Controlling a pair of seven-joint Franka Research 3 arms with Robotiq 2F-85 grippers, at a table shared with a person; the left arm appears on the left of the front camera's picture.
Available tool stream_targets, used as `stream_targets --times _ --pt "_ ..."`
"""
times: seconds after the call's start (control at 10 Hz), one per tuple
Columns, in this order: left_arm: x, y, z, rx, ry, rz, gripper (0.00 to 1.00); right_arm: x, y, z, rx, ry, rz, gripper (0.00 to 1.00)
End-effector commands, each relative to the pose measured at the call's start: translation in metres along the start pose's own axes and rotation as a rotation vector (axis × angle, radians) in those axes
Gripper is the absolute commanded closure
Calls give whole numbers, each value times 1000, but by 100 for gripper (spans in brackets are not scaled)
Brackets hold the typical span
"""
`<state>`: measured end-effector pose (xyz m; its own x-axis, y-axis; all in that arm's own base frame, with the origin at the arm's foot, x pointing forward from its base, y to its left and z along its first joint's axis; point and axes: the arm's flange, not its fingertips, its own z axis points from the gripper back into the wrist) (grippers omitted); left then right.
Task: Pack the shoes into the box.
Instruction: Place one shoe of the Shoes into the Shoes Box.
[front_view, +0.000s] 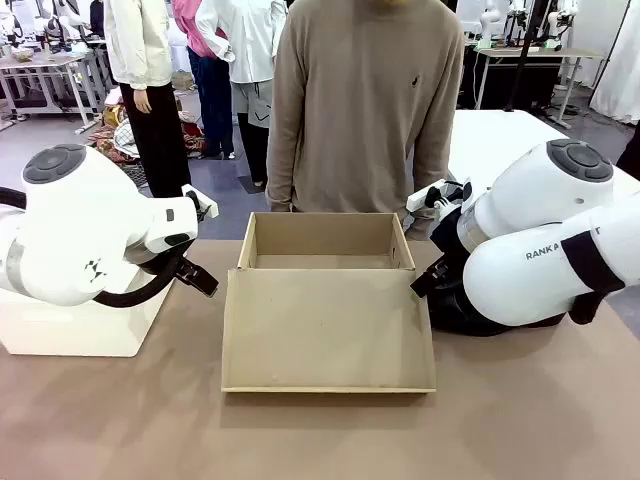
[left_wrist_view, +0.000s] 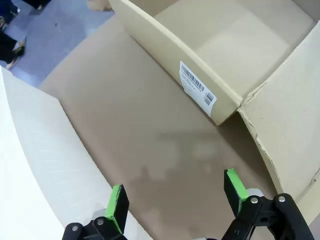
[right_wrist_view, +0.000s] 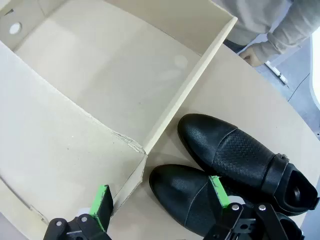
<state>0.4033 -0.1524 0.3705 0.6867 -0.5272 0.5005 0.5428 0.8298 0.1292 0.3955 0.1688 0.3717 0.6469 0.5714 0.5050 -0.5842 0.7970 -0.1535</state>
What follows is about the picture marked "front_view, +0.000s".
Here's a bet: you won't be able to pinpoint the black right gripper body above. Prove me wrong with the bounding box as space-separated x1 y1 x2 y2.
430 207 471 281

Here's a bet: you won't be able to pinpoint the person's right forearm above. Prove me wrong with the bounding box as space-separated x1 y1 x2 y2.
264 124 304 214

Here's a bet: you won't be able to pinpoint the brown cardboard shoe box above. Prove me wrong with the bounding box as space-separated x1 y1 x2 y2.
221 211 437 395

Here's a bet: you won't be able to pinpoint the white plastic storage box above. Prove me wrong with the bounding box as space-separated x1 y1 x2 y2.
0 285 174 358

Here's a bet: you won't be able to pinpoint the white side table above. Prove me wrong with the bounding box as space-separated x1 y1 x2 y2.
446 108 640 201

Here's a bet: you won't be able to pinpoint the person in beige sweater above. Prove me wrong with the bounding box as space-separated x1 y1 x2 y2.
264 0 466 242

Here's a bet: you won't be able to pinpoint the colourful clothes pile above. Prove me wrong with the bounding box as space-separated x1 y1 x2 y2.
82 89 206 162

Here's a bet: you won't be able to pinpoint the mannequin pink top navy trousers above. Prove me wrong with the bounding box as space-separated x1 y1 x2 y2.
172 0 236 160

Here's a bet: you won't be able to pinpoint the mannequin cream jacket black trousers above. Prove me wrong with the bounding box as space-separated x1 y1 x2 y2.
103 0 194 199

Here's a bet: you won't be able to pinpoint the bystander in black clothes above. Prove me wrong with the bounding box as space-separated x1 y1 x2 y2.
615 132 640 182

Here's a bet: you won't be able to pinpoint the black tripod pole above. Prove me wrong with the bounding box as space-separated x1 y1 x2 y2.
503 0 551 113

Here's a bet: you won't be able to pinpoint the grey table with robots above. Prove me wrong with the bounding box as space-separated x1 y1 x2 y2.
463 42 607 129

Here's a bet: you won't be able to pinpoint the small white background robot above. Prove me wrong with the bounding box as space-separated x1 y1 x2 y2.
476 0 507 51
545 0 580 51

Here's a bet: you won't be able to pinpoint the mannequin white shirt grey shorts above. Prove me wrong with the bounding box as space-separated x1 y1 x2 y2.
194 0 290 189

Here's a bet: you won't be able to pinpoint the white hanging curtain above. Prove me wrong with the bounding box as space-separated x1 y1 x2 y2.
589 0 640 124

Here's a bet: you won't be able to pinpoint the grey workshop table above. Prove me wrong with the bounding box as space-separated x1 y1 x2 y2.
0 48 109 135

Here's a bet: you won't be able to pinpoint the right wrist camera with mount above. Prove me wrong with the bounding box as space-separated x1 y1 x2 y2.
406 178 472 214

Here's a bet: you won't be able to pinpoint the checkered wire basket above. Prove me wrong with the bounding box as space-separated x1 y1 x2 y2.
118 162 150 189

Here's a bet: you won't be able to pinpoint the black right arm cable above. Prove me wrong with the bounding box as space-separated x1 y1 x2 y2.
567 287 626 326

